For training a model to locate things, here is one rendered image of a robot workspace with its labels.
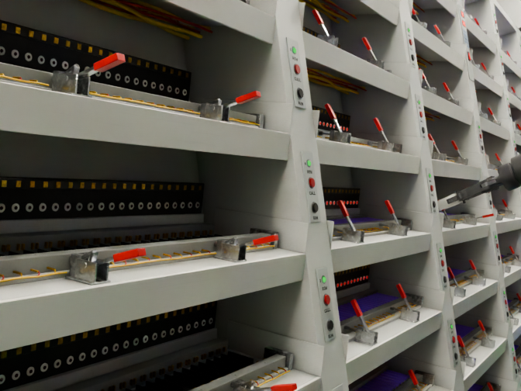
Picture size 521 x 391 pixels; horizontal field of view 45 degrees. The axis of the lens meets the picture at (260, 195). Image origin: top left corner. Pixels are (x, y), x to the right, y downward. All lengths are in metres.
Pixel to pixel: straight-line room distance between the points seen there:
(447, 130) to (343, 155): 1.20
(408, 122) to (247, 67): 0.70
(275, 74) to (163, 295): 0.48
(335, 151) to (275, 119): 0.19
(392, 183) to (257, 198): 0.70
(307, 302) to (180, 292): 0.33
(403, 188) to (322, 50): 0.58
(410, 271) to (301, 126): 0.73
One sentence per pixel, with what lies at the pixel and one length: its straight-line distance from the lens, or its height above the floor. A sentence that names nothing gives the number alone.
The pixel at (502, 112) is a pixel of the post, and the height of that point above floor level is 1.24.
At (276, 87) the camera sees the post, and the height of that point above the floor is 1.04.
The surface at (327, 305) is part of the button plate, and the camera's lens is 1.09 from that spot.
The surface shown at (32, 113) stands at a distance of 0.66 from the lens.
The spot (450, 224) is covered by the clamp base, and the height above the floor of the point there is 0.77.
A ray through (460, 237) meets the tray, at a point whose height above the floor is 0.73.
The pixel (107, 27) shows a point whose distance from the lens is 1.07.
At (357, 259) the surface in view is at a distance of 1.25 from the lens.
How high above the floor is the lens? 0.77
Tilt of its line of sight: 5 degrees up
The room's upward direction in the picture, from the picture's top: 7 degrees counter-clockwise
